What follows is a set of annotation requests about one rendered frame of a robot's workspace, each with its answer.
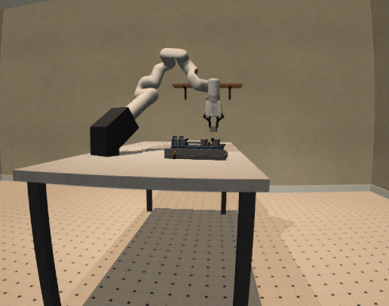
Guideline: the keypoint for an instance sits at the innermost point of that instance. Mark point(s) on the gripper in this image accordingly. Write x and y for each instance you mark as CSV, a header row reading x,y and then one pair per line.
x,y
213,109

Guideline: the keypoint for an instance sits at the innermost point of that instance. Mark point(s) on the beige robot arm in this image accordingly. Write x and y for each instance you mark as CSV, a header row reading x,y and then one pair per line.
x,y
148,84

